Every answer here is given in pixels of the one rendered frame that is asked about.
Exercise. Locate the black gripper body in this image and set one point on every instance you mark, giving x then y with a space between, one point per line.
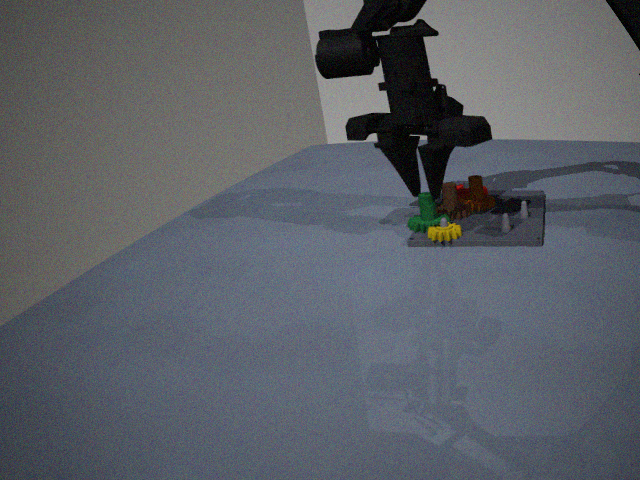
412 104

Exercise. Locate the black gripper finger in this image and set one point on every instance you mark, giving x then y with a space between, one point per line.
403 157
434 160

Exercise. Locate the yellow gear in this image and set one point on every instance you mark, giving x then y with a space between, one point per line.
438 233

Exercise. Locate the orange gear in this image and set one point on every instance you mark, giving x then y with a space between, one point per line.
477 200

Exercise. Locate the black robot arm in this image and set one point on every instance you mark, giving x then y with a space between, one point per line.
354 51

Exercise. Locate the red gear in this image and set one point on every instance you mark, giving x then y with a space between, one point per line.
465 191

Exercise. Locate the green gear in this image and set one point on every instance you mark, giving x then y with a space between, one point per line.
428 216

